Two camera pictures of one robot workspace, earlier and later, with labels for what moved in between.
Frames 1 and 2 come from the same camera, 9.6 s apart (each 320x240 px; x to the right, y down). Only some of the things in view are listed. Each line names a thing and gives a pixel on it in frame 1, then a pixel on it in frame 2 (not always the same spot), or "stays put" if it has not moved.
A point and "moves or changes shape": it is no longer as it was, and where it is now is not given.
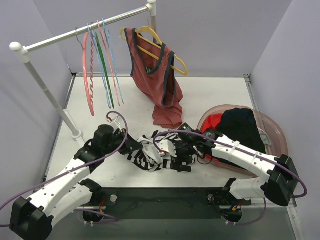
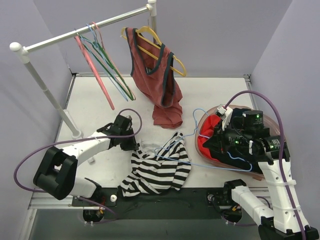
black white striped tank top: (149, 157) moves or changes shape
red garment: (210, 122) stays put
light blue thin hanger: (108, 37) to (198, 164)
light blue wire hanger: (100, 62) to (94, 41)
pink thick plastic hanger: (90, 102) to (79, 42)
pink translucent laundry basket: (274, 138) stays put
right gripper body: (182, 155) to (218, 139)
